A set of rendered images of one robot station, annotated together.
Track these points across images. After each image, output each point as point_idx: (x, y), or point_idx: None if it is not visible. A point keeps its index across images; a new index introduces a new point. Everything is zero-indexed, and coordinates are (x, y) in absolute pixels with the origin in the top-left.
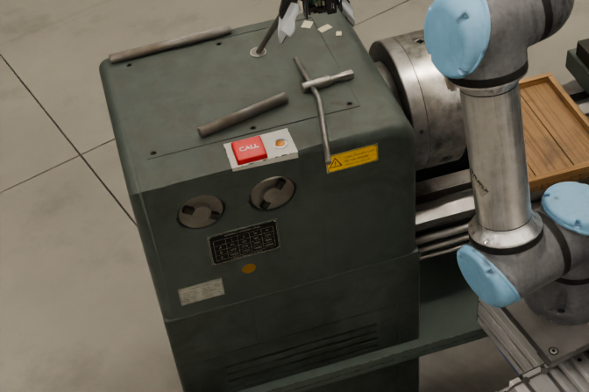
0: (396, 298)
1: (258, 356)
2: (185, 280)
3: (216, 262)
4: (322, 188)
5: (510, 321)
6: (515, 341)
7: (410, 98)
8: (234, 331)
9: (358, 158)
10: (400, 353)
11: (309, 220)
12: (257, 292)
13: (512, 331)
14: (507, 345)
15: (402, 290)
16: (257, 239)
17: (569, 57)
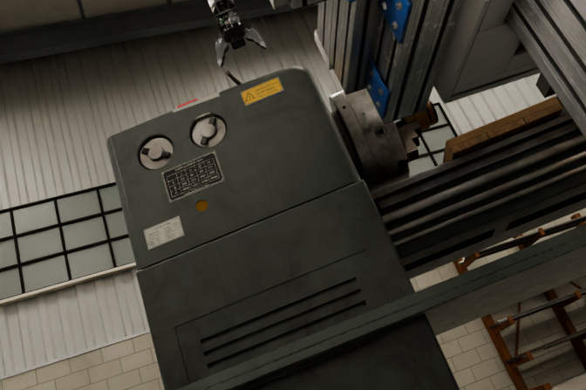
0: (363, 241)
1: (232, 325)
2: (148, 219)
3: (172, 198)
4: (245, 120)
5: (326, 17)
6: (334, 24)
7: (333, 96)
8: (201, 286)
9: (267, 90)
10: (389, 305)
11: (243, 151)
12: (214, 233)
13: (330, 23)
14: (340, 46)
15: (365, 229)
16: (202, 173)
17: None
